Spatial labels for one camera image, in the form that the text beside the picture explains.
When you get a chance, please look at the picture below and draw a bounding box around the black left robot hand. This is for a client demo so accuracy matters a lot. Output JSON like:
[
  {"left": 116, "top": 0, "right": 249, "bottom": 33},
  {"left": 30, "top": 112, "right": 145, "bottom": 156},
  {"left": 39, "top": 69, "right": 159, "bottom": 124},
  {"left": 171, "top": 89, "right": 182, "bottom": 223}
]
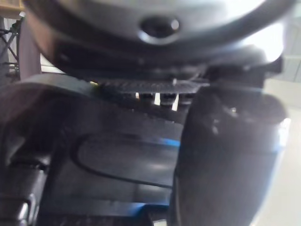
[{"left": 22, "top": 0, "right": 290, "bottom": 226}]

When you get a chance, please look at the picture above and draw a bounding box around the yellow shelf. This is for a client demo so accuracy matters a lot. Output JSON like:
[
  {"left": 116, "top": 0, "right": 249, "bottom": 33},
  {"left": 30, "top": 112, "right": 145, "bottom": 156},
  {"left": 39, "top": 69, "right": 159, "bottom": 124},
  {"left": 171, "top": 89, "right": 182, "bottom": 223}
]
[{"left": 0, "top": 0, "right": 26, "bottom": 12}]

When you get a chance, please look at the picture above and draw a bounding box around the dark robot body housing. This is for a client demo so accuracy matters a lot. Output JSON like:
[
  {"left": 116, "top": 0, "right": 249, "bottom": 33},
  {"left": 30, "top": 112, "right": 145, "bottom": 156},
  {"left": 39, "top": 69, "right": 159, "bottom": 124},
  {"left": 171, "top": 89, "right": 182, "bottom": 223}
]
[{"left": 0, "top": 74, "right": 186, "bottom": 226}]

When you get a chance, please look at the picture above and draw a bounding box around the black truss stand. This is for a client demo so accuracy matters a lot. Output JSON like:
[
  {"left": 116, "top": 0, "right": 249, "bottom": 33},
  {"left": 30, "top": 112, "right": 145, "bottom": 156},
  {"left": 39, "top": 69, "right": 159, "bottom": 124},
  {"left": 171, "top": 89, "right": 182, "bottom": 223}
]
[{"left": 0, "top": 22, "right": 22, "bottom": 80}]

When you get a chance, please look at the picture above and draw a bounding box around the grey upright post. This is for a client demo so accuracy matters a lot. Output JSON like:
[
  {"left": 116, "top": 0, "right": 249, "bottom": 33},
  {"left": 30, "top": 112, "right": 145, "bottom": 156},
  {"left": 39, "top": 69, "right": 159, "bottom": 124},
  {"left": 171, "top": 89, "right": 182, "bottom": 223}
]
[{"left": 18, "top": 22, "right": 43, "bottom": 81}]

